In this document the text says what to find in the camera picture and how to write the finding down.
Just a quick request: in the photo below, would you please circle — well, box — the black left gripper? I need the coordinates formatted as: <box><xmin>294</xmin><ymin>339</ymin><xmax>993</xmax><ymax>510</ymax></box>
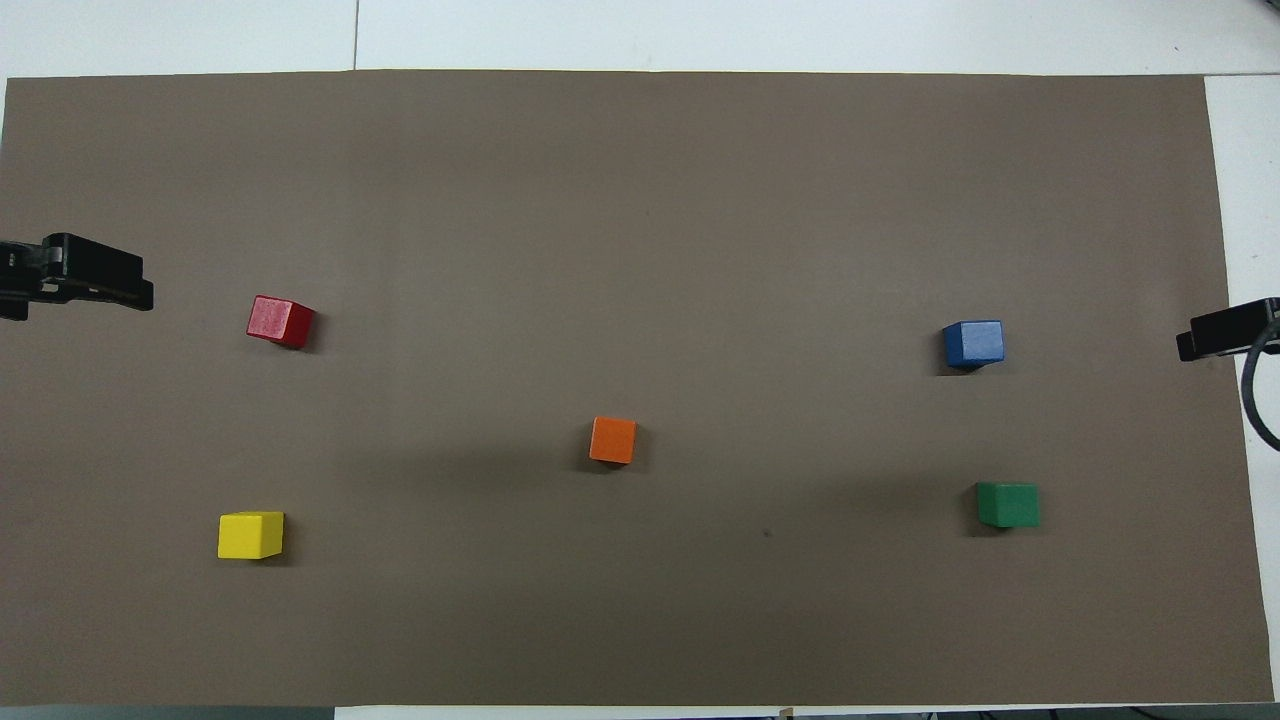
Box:
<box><xmin>0</xmin><ymin>233</ymin><xmax>155</xmax><ymax>322</ymax></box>

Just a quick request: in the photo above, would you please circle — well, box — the red wooden block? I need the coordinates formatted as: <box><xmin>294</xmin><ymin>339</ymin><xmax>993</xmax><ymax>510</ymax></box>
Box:
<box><xmin>246</xmin><ymin>294</ymin><xmax>317</xmax><ymax>349</ymax></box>

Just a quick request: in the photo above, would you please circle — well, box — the blue wooden block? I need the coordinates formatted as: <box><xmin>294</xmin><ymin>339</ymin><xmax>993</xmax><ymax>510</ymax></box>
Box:
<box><xmin>942</xmin><ymin>320</ymin><xmax>1005</xmax><ymax>371</ymax></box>

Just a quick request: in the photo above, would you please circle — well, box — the green wooden block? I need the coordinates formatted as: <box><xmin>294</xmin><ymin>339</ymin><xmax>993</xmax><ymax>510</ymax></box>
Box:
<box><xmin>976</xmin><ymin>482</ymin><xmax>1041</xmax><ymax>529</ymax></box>

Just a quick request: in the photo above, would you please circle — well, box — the yellow wooden block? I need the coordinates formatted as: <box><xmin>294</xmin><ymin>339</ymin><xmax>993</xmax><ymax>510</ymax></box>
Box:
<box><xmin>217</xmin><ymin>511</ymin><xmax>286</xmax><ymax>561</ymax></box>

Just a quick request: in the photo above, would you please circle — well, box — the orange wooden block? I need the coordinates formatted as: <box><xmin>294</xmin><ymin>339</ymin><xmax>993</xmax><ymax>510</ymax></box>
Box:
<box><xmin>589</xmin><ymin>416</ymin><xmax>638</xmax><ymax>466</ymax></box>

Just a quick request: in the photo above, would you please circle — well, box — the brown table mat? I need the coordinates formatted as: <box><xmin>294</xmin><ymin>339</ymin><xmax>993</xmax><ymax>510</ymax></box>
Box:
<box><xmin>0</xmin><ymin>69</ymin><xmax>1276</xmax><ymax>708</ymax></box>

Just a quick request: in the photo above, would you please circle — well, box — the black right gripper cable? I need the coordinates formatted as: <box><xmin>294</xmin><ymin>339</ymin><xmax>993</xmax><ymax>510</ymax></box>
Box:
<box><xmin>1240</xmin><ymin>318</ymin><xmax>1280</xmax><ymax>452</ymax></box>

